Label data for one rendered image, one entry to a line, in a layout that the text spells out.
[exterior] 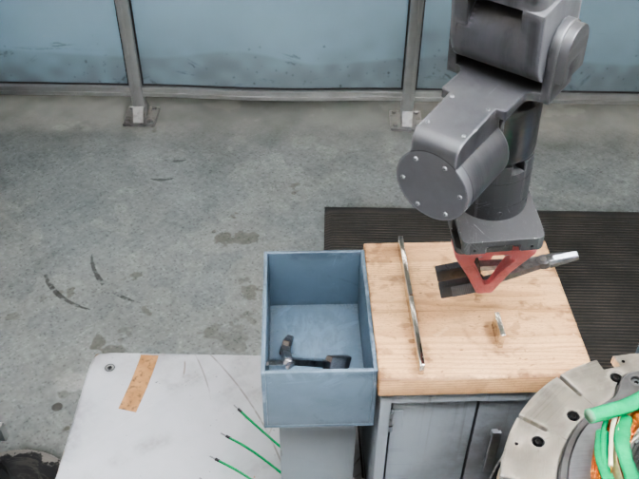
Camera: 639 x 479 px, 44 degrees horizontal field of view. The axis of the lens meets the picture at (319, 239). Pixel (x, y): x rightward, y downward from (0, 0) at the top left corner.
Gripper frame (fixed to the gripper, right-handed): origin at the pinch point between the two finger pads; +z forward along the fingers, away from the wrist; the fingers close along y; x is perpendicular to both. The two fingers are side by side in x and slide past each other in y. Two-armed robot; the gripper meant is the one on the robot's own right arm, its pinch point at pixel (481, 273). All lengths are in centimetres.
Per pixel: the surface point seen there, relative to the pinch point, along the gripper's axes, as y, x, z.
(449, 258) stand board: -10.4, -0.6, 8.7
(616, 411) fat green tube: 16.2, 6.6, -1.6
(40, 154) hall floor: -180, -111, 118
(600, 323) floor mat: -89, 62, 123
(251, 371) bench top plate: -18.0, -25.0, 36.0
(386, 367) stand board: 4.2, -9.0, 7.3
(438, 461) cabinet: 5.6, -3.6, 22.4
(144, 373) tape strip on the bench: -18, -40, 35
